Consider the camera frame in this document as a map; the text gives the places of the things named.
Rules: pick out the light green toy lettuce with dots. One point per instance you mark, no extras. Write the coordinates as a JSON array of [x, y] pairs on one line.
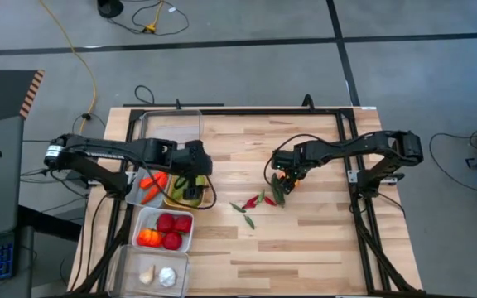
[[200, 181]]

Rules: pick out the orange toy carrot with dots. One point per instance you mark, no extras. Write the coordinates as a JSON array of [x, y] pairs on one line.
[[151, 194], [152, 181]]

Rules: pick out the black aluminium table frame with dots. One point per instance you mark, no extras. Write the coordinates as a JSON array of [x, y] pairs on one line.
[[238, 111]]

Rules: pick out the round red toy fruit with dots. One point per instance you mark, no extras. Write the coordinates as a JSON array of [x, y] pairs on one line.
[[172, 241]]

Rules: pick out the beige toy garlic clove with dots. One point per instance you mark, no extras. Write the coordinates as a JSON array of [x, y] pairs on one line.
[[147, 274]]

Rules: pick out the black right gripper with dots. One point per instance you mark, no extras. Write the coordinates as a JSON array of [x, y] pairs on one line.
[[290, 158]]

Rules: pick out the clear plastic bin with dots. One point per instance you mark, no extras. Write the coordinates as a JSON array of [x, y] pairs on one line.
[[172, 124], [131, 260]]

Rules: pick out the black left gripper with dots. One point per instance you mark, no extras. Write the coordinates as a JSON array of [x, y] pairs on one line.
[[193, 159]]

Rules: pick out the red toy chili pepper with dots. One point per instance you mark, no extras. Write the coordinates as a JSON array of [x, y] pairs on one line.
[[250, 203], [269, 201]]

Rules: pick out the orange round toy fruit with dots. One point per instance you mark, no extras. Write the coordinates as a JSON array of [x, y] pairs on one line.
[[149, 238]]

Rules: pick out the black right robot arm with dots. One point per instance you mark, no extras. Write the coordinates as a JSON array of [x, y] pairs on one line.
[[367, 142]]

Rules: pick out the white toy garlic bulb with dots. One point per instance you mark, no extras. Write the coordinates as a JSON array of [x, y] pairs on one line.
[[167, 277]]

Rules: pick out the yellow plastic basket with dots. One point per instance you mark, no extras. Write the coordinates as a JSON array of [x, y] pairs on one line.
[[169, 202]]

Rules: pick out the silver mounting bracket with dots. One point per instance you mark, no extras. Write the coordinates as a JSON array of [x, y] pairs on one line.
[[353, 176]]

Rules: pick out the green toy cucumber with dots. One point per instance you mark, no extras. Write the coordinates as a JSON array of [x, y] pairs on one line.
[[177, 191]]

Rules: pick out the black round floor object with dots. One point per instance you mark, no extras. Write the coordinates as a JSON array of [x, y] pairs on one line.
[[110, 7]]

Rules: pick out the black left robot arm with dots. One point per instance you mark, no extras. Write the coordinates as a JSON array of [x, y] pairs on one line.
[[97, 149]]

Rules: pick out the black mat with striped edge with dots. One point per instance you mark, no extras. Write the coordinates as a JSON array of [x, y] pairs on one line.
[[2, 95]]

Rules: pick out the white plastic basket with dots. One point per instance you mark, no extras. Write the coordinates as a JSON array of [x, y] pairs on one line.
[[143, 219]]

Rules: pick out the dark green toy vegetable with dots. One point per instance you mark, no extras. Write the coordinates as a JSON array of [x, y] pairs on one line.
[[278, 192]]

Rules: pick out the gray plastic bin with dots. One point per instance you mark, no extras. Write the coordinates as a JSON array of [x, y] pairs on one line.
[[135, 195]]

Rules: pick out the red toy apple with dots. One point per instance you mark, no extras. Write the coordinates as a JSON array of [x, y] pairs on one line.
[[183, 224], [165, 222]]

